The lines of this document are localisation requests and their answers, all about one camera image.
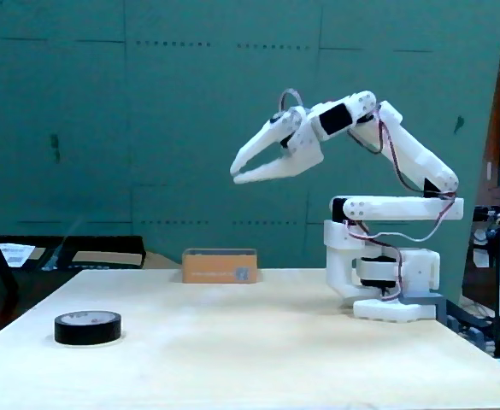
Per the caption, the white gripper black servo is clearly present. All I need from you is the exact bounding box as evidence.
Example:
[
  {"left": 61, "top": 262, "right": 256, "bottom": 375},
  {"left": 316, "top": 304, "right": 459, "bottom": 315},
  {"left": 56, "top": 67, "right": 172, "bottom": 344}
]
[{"left": 230, "top": 91, "right": 378, "bottom": 185}]

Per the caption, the black roll of tape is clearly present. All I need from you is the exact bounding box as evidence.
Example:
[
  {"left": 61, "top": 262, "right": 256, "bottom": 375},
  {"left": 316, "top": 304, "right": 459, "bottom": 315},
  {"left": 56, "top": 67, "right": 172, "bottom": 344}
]
[{"left": 54, "top": 310, "right": 123, "bottom": 347}]

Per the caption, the brown wooden shelf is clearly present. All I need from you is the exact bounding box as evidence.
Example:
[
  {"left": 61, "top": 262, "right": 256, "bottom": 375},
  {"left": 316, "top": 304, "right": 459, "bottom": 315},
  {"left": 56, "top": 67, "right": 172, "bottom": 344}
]
[{"left": 475, "top": 0, "right": 500, "bottom": 206}]

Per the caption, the grey table clamp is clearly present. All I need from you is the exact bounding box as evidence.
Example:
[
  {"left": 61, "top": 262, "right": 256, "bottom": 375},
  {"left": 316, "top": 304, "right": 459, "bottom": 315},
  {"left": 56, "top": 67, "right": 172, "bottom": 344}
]
[{"left": 403, "top": 292, "right": 448, "bottom": 325}]

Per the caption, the large green backdrop board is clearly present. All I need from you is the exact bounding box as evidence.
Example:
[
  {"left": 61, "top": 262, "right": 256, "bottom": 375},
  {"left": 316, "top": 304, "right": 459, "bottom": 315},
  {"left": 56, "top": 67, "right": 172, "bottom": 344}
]
[{"left": 0, "top": 0, "right": 500, "bottom": 302}]

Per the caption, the white paper with code print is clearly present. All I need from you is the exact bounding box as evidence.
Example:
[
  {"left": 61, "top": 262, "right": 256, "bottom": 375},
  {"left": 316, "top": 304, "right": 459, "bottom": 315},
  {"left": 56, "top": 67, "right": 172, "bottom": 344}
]
[{"left": 0, "top": 243, "right": 36, "bottom": 269}]

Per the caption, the thin gripper servo cable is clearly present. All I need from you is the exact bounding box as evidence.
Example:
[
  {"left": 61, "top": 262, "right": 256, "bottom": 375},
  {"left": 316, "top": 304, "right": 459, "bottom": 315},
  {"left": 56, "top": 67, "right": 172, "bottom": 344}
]
[{"left": 278, "top": 87, "right": 305, "bottom": 113}]

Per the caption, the red arm servo cable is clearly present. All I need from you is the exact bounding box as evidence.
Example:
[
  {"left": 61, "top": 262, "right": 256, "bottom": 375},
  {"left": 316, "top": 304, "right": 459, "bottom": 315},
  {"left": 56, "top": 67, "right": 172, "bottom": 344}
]
[{"left": 346, "top": 108, "right": 458, "bottom": 302}]

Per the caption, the black rectangular frame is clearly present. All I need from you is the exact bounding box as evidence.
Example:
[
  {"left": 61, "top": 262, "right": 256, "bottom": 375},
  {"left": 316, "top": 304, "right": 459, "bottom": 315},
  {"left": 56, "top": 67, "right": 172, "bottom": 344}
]
[{"left": 39, "top": 235, "right": 147, "bottom": 271}]

